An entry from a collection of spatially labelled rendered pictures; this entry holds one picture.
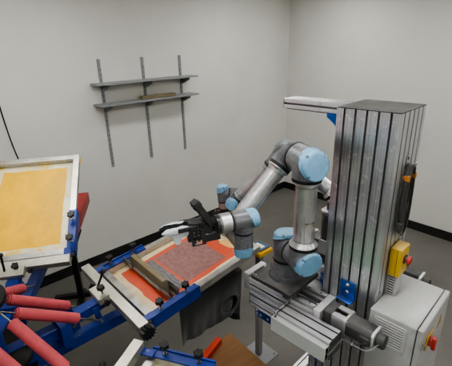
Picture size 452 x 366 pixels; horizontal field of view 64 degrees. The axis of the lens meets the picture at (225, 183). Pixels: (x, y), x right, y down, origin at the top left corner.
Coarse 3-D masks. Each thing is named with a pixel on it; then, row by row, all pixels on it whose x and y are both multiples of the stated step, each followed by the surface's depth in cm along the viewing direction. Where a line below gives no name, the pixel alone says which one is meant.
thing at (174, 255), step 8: (184, 240) 244; (216, 240) 239; (168, 248) 237; (176, 248) 236; (184, 248) 235; (192, 248) 234; (200, 248) 233; (152, 256) 231; (160, 256) 230; (168, 256) 229; (176, 256) 228; (184, 256) 227; (160, 264) 223; (168, 264) 222; (176, 264) 221; (128, 272) 219; (136, 272) 218; (128, 280) 212; (136, 280) 212; (144, 280) 211
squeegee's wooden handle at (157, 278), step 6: (132, 258) 215; (138, 258) 214; (138, 264) 211; (144, 264) 207; (144, 270) 206; (150, 270) 202; (150, 276) 203; (156, 276) 197; (162, 276) 196; (156, 282) 199; (162, 282) 192; (168, 288) 196
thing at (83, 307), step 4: (92, 300) 188; (84, 304) 186; (88, 304) 185; (92, 304) 185; (96, 304) 185; (76, 308) 184; (80, 308) 184; (84, 308) 183; (88, 308) 183; (92, 308) 184; (100, 308) 187; (76, 312) 181; (80, 312) 181; (84, 312) 182; (88, 312) 183; (92, 312) 185; (84, 316) 182; (88, 316) 184; (80, 320) 181
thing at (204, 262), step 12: (204, 252) 229; (216, 252) 228; (228, 252) 226; (180, 264) 221; (192, 264) 219; (204, 264) 218; (216, 264) 217; (180, 276) 211; (192, 276) 209; (204, 276) 208; (144, 288) 204; (180, 288) 201
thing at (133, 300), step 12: (156, 240) 241; (168, 240) 244; (144, 252) 233; (120, 264) 223; (228, 264) 210; (240, 264) 214; (108, 276) 213; (216, 276) 202; (120, 288) 201; (204, 288) 198; (132, 300) 192; (144, 312) 183
